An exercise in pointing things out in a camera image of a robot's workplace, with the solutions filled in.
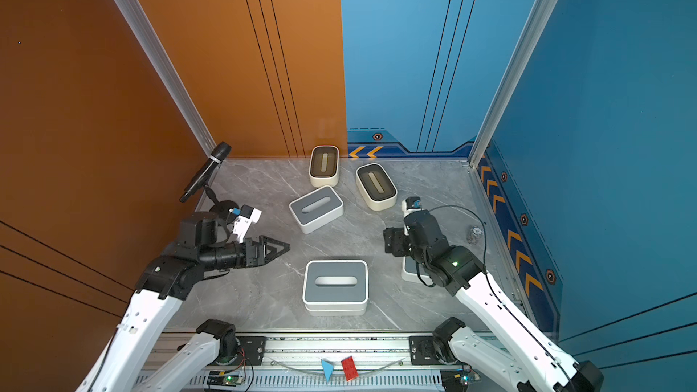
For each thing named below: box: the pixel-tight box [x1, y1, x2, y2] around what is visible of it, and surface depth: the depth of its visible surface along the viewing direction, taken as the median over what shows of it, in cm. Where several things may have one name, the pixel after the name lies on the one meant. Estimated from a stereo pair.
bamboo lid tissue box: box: [308, 310, 366, 317], surface depth 81 cm
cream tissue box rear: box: [308, 145, 340, 188], surface depth 113 cm
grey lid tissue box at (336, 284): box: [302, 259, 370, 311], surface depth 77 cm
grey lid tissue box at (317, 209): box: [288, 185, 344, 236], surface depth 101 cm
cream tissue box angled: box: [354, 162, 399, 212], surface depth 106 cm
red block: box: [341, 355, 360, 382], surface depth 71 cm
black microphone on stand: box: [178, 141, 240, 224], surface depth 89 cm
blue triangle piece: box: [320, 359, 335, 383], surface depth 72 cm
